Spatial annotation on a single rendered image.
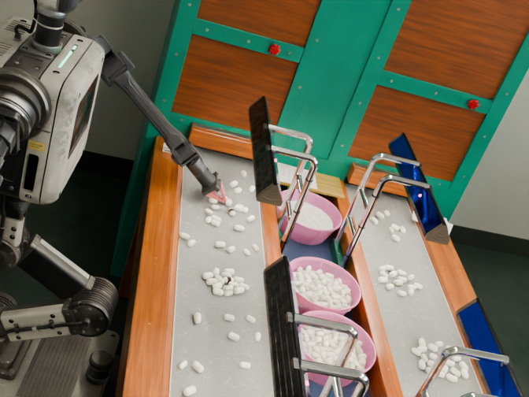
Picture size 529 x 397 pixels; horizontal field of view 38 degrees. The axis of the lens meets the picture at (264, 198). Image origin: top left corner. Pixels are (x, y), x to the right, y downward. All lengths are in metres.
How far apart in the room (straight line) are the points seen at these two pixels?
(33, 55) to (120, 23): 2.01
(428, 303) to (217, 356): 0.89
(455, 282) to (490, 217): 1.92
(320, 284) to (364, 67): 0.90
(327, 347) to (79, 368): 0.75
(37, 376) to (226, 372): 0.57
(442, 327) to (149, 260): 1.02
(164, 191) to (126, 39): 1.28
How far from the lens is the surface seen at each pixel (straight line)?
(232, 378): 2.15
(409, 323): 2.63
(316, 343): 2.38
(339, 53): 2.98
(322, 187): 3.08
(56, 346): 2.48
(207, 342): 2.22
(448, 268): 2.97
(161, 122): 2.65
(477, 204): 4.71
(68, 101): 1.74
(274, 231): 2.72
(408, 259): 2.95
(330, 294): 2.60
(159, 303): 2.25
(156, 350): 2.11
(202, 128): 3.02
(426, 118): 3.17
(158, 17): 3.81
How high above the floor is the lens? 2.21
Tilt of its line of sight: 30 degrees down
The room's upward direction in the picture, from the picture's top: 20 degrees clockwise
